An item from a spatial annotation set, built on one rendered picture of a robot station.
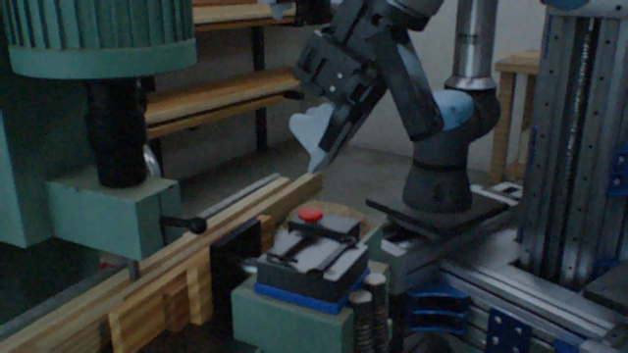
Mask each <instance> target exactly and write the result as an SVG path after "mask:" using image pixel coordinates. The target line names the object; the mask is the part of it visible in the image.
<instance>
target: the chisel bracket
mask: <svg viewBox="0 0 628 353"><path fill-rule="evenodd" d="M44 185H45V191H46V198H47V204H48V210H49V216H50V223H51V227H52V233H53V236H56V237H59V238H62V239H67V240H70V241H73V242H76V243H80V244H83V245H87V246H90V247H95V249H98V250H101V251H105V252H108V253H112V254H115V255H120V256H123V257H127V258H130V259H133V260H136V261H143V260H146V259H148V258H149V257H151V256H153V255H154V254H156V253H158V252H159V251H161V250H163V249H164V247H166V246H168V245H169V244H172V243H174V242H175V241H177V240H179V239H180V238H182V237H183V228H181V227H164V226H159V224H158V222H159V218H160V217H161V216H165V217H175V218H182V217H183V216H182V205H181V194H180V184H179V182H178V181H175V180H169V179H164V178H159V177H155V176H147V180H144V181H142V182H140V183H137V184H134V185H129V186H121V187H111V186H104V185H101V184H100V183H99V181H98V173H97V167H96V165H94V164H88V165H86V167H83V168H80V169H77V170H74V171H71V172H69V173H65V174H62V175H59V176H55V177H52V178H49V179H47V180H46V181H45V182H44Z"/></svg>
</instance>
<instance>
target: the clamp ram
mask: <svg viewBox="0 0 628 353"><path fill-rule="evenodd" d="M261 256H262V234H261V219H258V218H253V217H250V218H249V219H247V220H246V222H244V223H243V224H241V225H240V226H238V227H236V228H235V229H233V230H231V231H230V232H228V233H227V234H224V235H223V236H221V237H220V238H218V239H217V240H215V241H214V242H212V243H211V244H209V257H210V272H211V286H212V300H213V312H214V313H216V314H220V315H224V314H225V313H226V312H228V311H229V310H231V309H232V307H233V301H232V293H233V291H234V290H235V289H236V288H238V287H239V286H240V285H241V284H243V283H244V282H245V281H246V280H248V279H249V277H250V276H251V275H253V274H255V273H256V272H257V264H256V261H257V259H259V258H260V257H261Z"/></svg>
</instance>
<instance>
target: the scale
mask: <svg viewBox="0 0 628 353"><path fill-rule="evenodd" d="M264 182H265V181H260V180H258V181H256V182H255V183H252V184H250V185H248V186H247V187H246V188H244V189H242V190H240V191H239V192H238V193H237V194H235V195H233V196H232V197H230V198H228V199H225V200H223V201H222V202H220V203H218V204H216V205H215V206H213V207H211V208H209V209H208V210H206V211H204V212H202V213H200V214H199V215H196V216H202V217H204V218H205V217H206V216H208V215H210V214H211V213H213V212H215V211H217V210H218V209H220V208H222V207H224V206H225V205H228V204H230V203H231V202H233V201H235V200H237V199H238V198H239V197H241V196H242V195H244V194H246V193H248V191H249V190H251V189H253V188H256V187H257V186H259V185H261V184H262V183H264ZM127 262H128V258H127V257H123V258H122V259H120V260H117V261H115V262H114V263H112V264H113V265H115V267H111V266H107V267H105V268H103V269H101V270H99V271H98V272H96V273H94V274H92V275H90V277H87V278H85V279H84V280H82V281H80V282H78V283H77V284H75V285H73V286H71V287H69V288H68V289H65V290H63V291H61V292H60V293H58V294H56V295H54V296H53V297H51V298H49V299H47V300H45V302H44V303H41V304H39V305H37V306H36V307H34V308H32V309H30V310H29V311H27V312H25V313H23V314H21V315H20V316H17V317H15V318H14V319H12V320H11V321H9V322H7V323H6V324H4V325H2V327H0V336H1V335H3V334H4V333H6V332H8V331H10V330H11V329H13V328H15V327H16V326H17V325H20V324H22V323H23V322H25V321H27V320H29V319H30V318H32V317H34V316H35V315H37V314H39V313H41V312H42V311H45V310H47V309H48V308H50V307H52V306H54V305H55V304H57V303H59V301H60V300H62V299H64V298H66V297H68V296H70V295H72V294H74V293H75V292H77V291H79V290H80V289H82V288H84V287H86V286H87V285H89V284H91V283H92V282H95V281H97V280H99V279H100V278H102V277H105V275H106V274H108V273H110V272H111V271H113V270H115V269H117V268H119V267H120V266H122V265H123V264H125V263H127Z"/></svg>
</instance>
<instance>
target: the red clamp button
mask: <svg viewBox="0 0 628 353"><path fill-rule="evenodd" d="M298 217H299V218H300V219H302V220H303V221H304V222H306V223H316V222H319V220H320V219H322V218H323V217H324V212H323V211H322V210H320V209H318V208H314V207H307V208H303V209H301V210H300V211H298Z"/></svg>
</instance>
